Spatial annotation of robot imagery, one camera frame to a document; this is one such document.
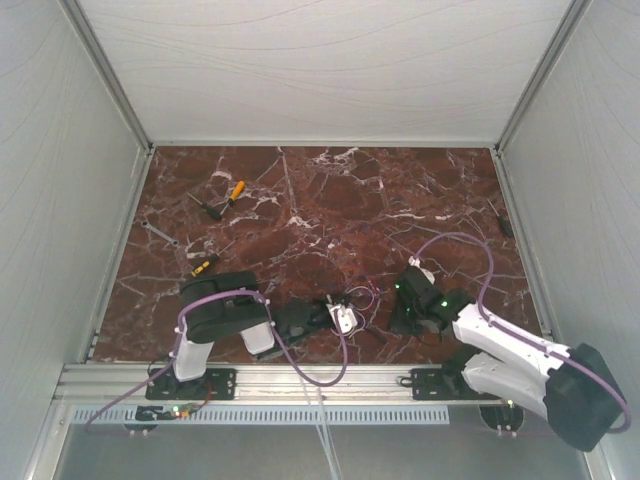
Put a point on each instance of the silver wrench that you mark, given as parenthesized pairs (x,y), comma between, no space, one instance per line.
(160,233)

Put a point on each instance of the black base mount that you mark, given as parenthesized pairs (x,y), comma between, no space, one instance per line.
(443,383)
(216,384)

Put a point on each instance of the blue slotted cable duct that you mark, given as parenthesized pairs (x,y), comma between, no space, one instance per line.
(270,415)

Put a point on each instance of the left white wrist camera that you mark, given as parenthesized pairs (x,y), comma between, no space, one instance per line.
(345,319)

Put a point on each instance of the yellow black screwdriver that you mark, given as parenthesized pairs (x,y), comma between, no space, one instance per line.
(207,262)

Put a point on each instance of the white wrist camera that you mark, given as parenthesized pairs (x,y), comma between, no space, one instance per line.
(345,319)
(416,262)

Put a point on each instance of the orange handled screwdriver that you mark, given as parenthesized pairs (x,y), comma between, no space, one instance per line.
(215,213)

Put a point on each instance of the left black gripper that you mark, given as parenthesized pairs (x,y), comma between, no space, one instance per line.
(345,299)

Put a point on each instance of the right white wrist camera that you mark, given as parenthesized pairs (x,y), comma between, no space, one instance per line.
(416,262)

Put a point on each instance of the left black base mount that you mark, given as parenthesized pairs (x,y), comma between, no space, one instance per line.
(216,384)

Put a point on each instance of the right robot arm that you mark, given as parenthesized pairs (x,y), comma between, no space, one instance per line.
(571,388)

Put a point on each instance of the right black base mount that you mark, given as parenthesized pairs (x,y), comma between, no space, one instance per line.
(443,383)

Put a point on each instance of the black tool at right edge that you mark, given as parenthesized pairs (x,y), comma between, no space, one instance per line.
(503,222)

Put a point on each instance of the white zip ties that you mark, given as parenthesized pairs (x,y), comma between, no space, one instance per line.
(325,437)

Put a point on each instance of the small circuit board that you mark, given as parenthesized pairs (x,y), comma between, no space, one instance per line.
(175,411)

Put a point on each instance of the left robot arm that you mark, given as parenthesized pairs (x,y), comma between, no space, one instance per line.
(227,304)

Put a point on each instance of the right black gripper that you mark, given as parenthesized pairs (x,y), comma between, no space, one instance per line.
(397,324)

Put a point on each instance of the black zip tie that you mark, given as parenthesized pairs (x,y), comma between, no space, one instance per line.
(376,335)

